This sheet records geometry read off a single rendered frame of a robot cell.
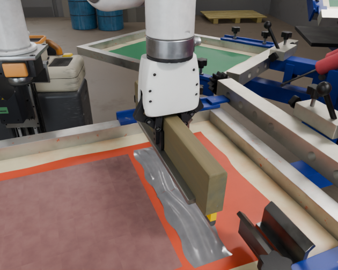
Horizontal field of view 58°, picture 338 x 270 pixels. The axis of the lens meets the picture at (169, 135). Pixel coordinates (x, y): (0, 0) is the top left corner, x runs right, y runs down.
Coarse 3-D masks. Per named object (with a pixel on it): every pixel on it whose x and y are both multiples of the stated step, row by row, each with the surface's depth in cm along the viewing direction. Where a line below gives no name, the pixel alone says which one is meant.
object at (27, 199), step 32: (64, 160) 74; (96, 160) 74; (128, 160) 74; (224, 160) 74; (0, 192) 64; (32, 192) 64; (64, 192) 64; (96, 192) 64; (128, 192) 64; (0, 224) 56; (32, 224) 56
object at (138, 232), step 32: (256, 192) 64; (64, 224) 56; (96, 224) 56; (128, 224) 56; (160, 224) 56; (224, 224) 56; (0, 256) 50; (32, 256) 50; (64, 256) 50; (96, 256) 50; (128, 256) 50; (160, 256) 50
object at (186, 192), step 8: (144, 128) 63; (152, 136) 60; (152, 144) 58; (160, 152) 56; (168, 160) 54; (168, 168) 52; (176, 168) 52; (176, 176) 50; (176, 184) 49; (184, 184) 48; (184, 192) 47; (192, 192) 47; (192, 200) 46
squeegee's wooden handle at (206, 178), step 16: (144, 112) 65; (176, 128) 50; (176, 144) 50; (192, 144) 46; (176, 160) 51; (192, 160) 44; (208, 160) 43; (192, 176) 46; (208, 176) 40; (224, 176) 41; (208, 192) 42; (224, 192) 43; (208, 208) 43
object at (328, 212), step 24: (216, 120) 87; (0, 144) 73; (24, 144) 74; (48, 144) 76; (72, 144) 78; (240, 144) 77; (264, 144) 73; (264, 168) 69; (288, 168) 65; (288, 192) 63; (312, 192) 59; (312, 216) 58; (336, 216) 53
